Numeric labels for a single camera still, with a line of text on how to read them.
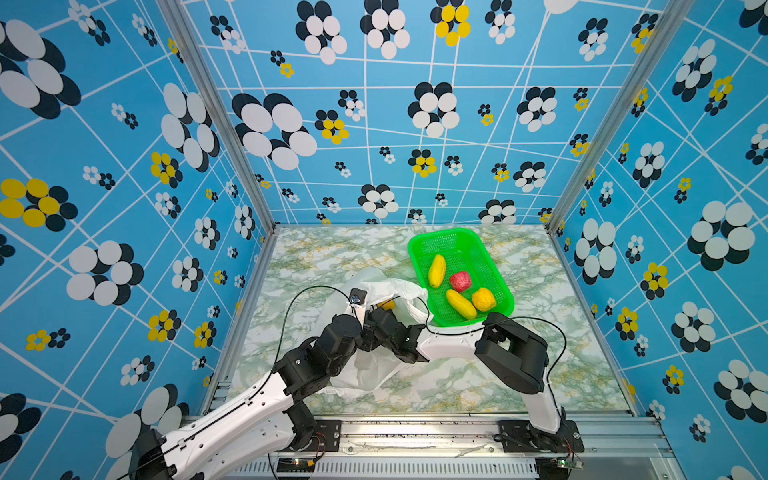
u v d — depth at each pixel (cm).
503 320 52
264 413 48
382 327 68
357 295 63
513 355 50
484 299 91
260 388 49
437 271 101
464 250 108
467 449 72
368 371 80
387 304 80
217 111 86
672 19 68
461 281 96
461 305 93
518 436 72
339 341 53
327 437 73
